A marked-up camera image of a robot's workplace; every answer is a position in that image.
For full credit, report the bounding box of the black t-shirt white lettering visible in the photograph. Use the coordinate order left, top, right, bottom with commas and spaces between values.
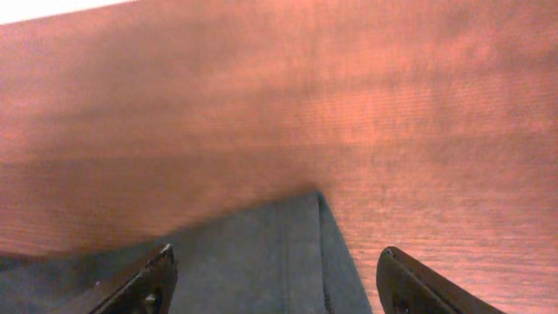
1, 193, 371, 313

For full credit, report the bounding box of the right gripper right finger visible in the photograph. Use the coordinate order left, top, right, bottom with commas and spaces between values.
376, 246, 503, 314

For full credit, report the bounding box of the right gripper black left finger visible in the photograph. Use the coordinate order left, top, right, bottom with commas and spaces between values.
88, 243, 178, 314

